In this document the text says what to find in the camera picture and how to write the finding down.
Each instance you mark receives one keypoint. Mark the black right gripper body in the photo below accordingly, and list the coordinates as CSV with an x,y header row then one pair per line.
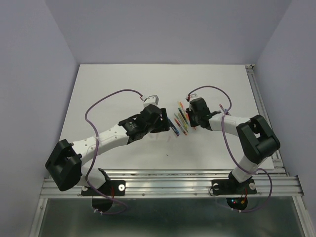
x,y
196,117

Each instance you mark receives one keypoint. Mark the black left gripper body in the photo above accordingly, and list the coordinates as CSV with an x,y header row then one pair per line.
x,y
152,128

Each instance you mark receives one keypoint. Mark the blue green pen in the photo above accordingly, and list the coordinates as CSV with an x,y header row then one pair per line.
x,y
175,130

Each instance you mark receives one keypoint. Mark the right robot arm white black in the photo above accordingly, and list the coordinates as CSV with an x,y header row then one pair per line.
x,y
257,139

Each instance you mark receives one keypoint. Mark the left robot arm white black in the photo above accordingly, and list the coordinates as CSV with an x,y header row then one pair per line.
x,y
66,162

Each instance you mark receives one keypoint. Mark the dark orange tipped pen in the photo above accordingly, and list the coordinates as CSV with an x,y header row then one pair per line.
x,y
181,128

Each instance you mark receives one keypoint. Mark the beige yellow pen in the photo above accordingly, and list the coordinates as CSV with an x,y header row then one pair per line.
x,y
180,119

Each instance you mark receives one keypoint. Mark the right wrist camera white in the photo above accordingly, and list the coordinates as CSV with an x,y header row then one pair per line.
x,y
191,97

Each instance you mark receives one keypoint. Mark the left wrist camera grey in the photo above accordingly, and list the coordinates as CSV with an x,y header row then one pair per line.
x,y
150,100

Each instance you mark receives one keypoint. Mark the aluminium front rail frame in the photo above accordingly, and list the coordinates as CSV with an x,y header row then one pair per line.
x,y
170,184

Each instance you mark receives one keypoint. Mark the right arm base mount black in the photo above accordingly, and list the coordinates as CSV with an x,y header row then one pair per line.
x,y
237,193

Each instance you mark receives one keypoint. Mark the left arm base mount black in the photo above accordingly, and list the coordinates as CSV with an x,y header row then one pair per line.
x,y
104,193

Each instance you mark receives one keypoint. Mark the aluminium right side rail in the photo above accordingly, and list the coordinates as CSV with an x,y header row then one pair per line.
x,y
276,157

